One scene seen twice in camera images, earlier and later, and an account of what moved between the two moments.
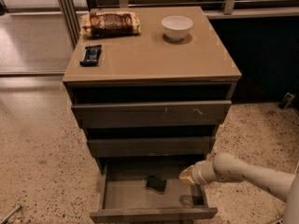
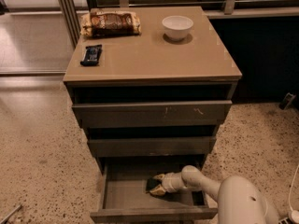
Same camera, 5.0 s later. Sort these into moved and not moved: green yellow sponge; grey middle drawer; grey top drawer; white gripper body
Moved: white gripper body
Not moved: grey middle drawer; grey top drawer; green yellow sponge
